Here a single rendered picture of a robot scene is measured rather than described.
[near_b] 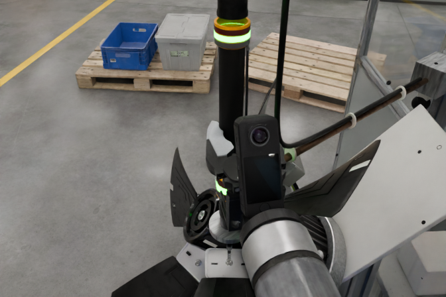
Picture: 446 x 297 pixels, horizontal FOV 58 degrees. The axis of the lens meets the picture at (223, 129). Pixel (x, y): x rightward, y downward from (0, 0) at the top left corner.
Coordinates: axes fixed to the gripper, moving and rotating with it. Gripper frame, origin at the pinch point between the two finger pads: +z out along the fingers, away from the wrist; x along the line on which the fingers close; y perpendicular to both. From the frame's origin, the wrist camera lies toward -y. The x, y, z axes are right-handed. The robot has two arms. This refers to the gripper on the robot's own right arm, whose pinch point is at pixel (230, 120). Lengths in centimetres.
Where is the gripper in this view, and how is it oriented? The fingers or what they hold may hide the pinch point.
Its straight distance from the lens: 58.1
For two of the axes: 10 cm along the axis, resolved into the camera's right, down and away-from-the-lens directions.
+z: -2.2, -5.8, 7.9
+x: 9.7, -1.3, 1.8
